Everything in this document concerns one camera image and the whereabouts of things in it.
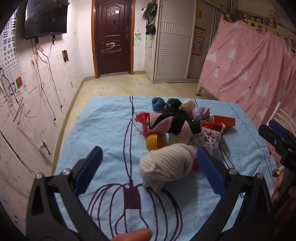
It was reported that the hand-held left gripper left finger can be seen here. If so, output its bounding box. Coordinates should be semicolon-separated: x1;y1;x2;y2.
26;146;109;241

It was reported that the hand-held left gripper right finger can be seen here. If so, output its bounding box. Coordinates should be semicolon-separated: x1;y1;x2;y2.
196;148;274;241

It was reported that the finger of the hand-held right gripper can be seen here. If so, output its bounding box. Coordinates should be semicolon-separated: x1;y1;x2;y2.
258;125;296;166
269;119;289;139

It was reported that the white knitted sock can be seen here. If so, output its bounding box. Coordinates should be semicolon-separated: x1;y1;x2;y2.
139;143;199;193

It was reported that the large orange cardboard box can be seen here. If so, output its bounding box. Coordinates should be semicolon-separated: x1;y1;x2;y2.
207;115;236;134

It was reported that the black plastic bag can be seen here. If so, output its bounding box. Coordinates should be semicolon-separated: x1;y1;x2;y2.
165;98;183;112

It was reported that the person's right hand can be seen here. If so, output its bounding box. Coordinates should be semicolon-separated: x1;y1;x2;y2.
271;177;283;203

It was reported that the person's left hand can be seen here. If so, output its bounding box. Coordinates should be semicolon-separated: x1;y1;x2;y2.
111;228;153;241

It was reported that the white chair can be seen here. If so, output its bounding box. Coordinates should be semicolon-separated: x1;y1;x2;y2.
267;101;296;130

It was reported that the heart print cloth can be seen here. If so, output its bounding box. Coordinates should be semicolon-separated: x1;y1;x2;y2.
190;128;222;158

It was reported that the blue printed tablecloth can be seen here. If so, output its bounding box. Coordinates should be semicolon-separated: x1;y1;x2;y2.
52;95;280;241

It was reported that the cream cloth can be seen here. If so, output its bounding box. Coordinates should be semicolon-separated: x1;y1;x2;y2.
168;133;193;146

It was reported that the pink and black cloth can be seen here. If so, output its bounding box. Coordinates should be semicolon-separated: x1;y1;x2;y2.
148;113;201;136

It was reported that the purple rolled sock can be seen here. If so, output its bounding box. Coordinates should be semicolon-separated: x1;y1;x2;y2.
193;106;210;121

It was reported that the pink tree print curtain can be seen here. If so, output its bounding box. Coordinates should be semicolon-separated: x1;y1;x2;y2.
199;19;296;158

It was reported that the red shiny packet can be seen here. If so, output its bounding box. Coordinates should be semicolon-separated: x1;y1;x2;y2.
135;112;153;136

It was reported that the cream rolled sock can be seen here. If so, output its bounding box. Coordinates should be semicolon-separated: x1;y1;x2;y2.
180;100;197;116

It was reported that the blue rolled sock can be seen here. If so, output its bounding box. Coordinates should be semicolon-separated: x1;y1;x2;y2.
152;97;166;111

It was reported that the colourful grid poster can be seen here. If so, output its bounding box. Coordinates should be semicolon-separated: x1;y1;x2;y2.
191;26;206;56

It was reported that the dark brown door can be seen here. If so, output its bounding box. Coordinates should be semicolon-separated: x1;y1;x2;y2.
91;0;136;79

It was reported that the white slatted wardrobe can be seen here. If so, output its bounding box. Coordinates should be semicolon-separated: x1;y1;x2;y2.
153;0;222;84

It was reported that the eye chart poster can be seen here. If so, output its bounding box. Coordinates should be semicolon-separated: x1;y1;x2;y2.
0;11;25;92

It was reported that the black hanging bag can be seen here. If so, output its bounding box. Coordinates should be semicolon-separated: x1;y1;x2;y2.
145;23;157;36
144;0;158;17

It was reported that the white wall socket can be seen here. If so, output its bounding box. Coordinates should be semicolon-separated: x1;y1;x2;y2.
39;141;52;155

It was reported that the black wall cable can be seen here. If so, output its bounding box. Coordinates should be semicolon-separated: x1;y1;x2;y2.
35;39;63;121

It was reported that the black wall television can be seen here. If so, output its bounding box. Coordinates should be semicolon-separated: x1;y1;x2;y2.
24;0;70;40

